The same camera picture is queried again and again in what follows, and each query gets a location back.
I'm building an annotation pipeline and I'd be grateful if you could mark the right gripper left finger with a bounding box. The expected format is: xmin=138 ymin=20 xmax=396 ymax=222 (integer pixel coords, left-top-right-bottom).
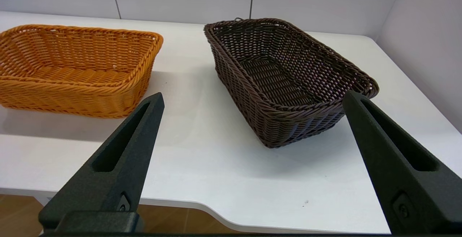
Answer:
xmin=39 ymin=92 xmax=165 ymax=231

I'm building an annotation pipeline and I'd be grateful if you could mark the orange wicker basket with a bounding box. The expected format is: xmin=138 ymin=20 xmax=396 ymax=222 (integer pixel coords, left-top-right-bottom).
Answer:
xmin=0 ymin=24 xmax=164 ymax=118

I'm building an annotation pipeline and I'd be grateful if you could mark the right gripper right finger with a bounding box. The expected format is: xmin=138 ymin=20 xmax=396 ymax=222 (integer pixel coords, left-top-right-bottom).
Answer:
xmin=342 ymin=90 xmax=462 ymax=234

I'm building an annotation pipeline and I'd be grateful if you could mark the dark brown wicker basket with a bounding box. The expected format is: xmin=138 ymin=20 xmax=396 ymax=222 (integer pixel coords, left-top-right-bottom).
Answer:
xmin=204 ymin=18 xmax=379 ymax=149

